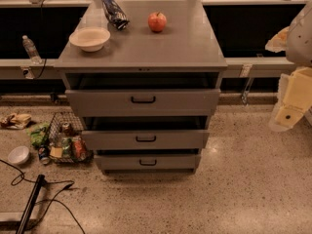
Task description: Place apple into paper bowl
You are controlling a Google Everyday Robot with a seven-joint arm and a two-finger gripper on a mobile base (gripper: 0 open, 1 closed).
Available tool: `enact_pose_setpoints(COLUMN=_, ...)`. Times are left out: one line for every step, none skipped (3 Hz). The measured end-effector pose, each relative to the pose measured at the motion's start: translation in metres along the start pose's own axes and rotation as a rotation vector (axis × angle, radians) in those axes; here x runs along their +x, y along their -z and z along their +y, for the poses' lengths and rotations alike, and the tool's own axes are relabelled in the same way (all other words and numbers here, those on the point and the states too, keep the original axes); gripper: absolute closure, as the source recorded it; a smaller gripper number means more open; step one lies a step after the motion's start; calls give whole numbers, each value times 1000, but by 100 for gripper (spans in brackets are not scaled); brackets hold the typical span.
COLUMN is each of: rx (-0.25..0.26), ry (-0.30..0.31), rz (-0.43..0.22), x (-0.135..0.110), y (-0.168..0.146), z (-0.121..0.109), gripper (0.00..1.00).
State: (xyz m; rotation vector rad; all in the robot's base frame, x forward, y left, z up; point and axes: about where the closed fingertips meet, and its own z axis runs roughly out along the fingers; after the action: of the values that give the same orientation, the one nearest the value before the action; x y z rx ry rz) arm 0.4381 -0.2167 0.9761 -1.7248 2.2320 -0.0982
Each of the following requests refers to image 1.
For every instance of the green snack bag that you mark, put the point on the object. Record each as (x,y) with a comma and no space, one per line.
(38,134)

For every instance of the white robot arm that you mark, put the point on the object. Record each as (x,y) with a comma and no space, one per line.
(299,40)

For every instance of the top grey drawer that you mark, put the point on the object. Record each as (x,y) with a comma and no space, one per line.
(126,103)

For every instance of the grey drawer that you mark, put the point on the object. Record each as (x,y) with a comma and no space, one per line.
(126,103)
(148,162)
(154,139)

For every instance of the black pole on floor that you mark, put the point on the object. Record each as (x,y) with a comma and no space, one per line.
(30,204)

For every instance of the grey drawer cabinet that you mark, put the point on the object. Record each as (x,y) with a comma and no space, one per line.
(185,55)

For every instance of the wire mesh basket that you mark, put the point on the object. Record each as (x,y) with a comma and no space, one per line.
(64,127)

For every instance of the middle grey drawer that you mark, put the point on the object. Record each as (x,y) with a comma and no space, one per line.
(154,139)

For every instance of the bottom grey drawer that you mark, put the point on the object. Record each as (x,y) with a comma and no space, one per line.
(148,162)

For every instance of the blue chip bag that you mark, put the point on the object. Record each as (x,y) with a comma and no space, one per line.
(114,14)

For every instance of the clear plastic water bottle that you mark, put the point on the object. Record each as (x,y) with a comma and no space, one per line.
(31,50)

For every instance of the red soda can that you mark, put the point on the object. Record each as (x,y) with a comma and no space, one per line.
(79,148)

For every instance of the blue soda can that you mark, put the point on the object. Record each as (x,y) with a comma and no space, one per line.
(44,155)

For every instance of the red apple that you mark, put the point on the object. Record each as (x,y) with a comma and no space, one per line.
(157,21)

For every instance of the white paper bowl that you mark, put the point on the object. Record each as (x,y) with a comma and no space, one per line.
(89,39)

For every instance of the crumpled brown snack bag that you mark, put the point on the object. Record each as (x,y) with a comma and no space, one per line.
(15,121)

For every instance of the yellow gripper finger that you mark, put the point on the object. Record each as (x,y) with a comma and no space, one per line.
(294,99)
(278,42)

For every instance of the white bowl on floor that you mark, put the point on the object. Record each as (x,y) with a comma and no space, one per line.
(19,155)

